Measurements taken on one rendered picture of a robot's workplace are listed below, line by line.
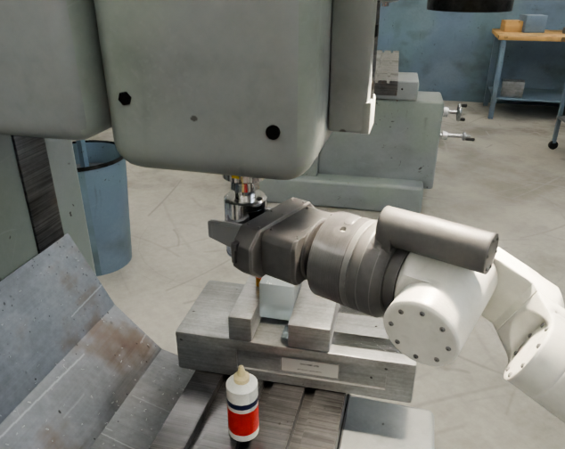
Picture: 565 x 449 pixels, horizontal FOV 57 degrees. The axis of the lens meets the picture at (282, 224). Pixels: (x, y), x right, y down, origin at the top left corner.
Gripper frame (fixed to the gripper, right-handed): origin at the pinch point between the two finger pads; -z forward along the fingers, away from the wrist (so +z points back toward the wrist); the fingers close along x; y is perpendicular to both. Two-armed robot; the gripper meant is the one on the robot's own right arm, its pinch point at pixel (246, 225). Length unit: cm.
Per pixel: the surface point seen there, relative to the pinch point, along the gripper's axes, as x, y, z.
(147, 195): -188, 120, -255
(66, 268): 2.0, 17.0, -36.5
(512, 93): -575, 94, -104
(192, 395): 1.6, 29.3, -10.0
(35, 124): 16.6, -13.7, -9.4
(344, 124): -2.0, -12.7, 10.7
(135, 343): -2.7, 31.1, -28.2
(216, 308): -9.2, 22.2, -14.8
